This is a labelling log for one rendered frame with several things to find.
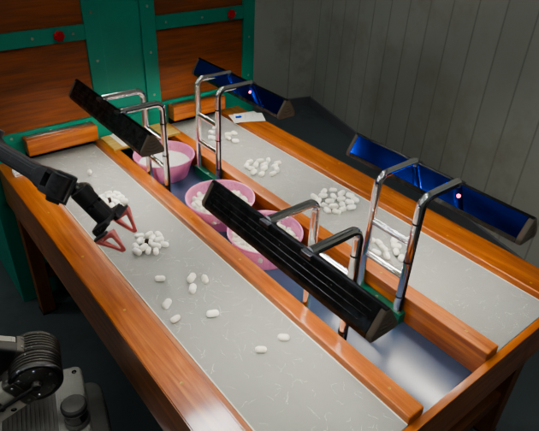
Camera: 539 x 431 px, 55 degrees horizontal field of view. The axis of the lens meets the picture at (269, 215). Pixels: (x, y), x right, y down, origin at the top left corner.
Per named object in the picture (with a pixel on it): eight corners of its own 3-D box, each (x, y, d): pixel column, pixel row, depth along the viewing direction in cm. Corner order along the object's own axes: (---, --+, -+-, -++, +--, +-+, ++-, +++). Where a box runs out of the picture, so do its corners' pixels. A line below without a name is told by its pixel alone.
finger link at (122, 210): (121, 246, 152) (98, 223, 149) (130, 233, 158) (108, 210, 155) (138, 236, 149) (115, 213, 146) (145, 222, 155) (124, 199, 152)
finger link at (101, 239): (113, 261, 146) (89, 238, 143) (122, 245, 152) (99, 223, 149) (129, 250, 143) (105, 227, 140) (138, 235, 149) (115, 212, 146)
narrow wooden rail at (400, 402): (401, 446, 127) (410, 418, 121) (97, 162, 243) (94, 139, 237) (416, 434, 130) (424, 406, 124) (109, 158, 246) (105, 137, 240)
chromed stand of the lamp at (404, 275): (397, 325, 159) (427, 200, 134) (350, 290, 172) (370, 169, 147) (435, 300, 169) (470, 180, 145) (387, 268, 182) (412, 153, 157)
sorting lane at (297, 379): (313, 508, 107) (314, 503, 106) (28, 166, 224) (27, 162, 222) (406, 430, 123) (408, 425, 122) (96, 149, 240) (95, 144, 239)
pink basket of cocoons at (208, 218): (229, 245, 190) (229, 223, 185) (172, 221, 200) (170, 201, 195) (267, 212, 209) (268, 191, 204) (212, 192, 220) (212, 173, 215)
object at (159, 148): (142, 158, 165) (139, 137, 161) (68, 98, 205) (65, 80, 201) (164, 151, 169) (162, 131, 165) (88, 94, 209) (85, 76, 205)
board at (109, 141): (114, 151, 229) (114, 149, 228) (100, 139, 238) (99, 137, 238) (180, 134, 246) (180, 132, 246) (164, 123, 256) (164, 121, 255)
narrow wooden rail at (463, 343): (477, 381, 144) (488, 354, 138) (160, 144, 261) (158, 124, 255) (488, 372, 147) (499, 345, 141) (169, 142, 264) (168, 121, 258)
